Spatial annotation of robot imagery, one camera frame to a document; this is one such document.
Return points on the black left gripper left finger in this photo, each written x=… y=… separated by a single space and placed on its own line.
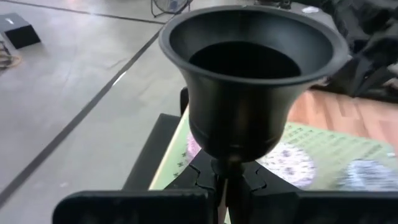
x=133 y=208

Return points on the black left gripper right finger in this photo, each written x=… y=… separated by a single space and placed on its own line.
x=326 y=208

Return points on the blue patterned ceramic candle holder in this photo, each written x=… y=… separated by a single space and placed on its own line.
x=367 y=175

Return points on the white patterned ceramic candle holder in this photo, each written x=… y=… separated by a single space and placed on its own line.
x=289 y=165

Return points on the black metal candlestick holder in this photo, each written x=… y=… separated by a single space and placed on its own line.
x=248 y=109

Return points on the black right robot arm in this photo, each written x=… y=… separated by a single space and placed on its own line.
x=367 y=46

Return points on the black box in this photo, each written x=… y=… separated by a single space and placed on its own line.
x=20 y=31

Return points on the black aluminium table frame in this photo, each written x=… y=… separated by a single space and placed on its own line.
x=152 y=152

